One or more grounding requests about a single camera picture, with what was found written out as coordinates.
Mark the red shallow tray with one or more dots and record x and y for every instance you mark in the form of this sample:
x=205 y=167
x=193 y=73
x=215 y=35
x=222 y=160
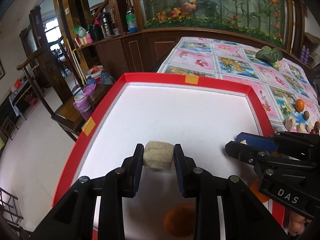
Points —
x=201 y=114

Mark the dark wooden chair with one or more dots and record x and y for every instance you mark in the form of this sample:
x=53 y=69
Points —
x=66 y=116

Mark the artificial flower glass panel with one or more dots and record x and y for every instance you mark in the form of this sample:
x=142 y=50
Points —
x=265 y=20

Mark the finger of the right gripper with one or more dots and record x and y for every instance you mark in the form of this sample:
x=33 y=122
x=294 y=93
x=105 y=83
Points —
x=244 y=153
x=264 y=143

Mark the small side table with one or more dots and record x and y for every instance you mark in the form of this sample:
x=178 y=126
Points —
x=23 y=100

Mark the brown round nut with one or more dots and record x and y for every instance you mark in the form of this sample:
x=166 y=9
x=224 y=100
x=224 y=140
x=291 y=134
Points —
x=306 y=115

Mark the beige sugarcane chunk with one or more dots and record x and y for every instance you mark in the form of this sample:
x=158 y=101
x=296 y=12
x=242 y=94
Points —
x=158 y=155

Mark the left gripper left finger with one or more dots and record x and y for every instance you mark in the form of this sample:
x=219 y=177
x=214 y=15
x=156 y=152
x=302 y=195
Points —
x=133 y=170

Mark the purple thermos bottle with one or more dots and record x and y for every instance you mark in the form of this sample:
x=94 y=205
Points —
x=83 y=105

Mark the green leafy vegetable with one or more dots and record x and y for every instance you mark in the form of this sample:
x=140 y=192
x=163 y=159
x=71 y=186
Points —
x=272 y=56

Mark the black thermos flask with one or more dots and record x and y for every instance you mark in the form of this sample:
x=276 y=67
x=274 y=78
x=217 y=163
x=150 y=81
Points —
x=105 y=25

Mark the wooden cabinet counter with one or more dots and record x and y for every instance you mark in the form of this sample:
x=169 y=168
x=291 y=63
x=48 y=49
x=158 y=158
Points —
x=145 y=50

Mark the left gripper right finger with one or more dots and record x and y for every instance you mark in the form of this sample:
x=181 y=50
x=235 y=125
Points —
x=184 y=167

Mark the orange tangerine on table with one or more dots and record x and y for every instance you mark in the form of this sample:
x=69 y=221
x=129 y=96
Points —
x=299 y=105

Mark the pale sugarcane chunk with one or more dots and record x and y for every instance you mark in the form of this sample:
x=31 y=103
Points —
x=290 y=123

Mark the orange tangerine in tray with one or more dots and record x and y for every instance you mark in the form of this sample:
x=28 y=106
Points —
x=179 y=221

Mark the purple thermos lid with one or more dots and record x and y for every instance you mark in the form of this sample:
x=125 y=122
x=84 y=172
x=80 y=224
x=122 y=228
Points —
x=89 y=89

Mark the floral plastic tablecloth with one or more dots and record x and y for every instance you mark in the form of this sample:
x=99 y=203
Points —
x=277 y=90

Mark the green label water bottle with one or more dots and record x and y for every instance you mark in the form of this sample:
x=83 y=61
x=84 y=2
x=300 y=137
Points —
x=131 y=21

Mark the right hand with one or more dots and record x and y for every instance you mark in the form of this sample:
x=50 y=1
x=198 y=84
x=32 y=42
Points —
x=296 y=224

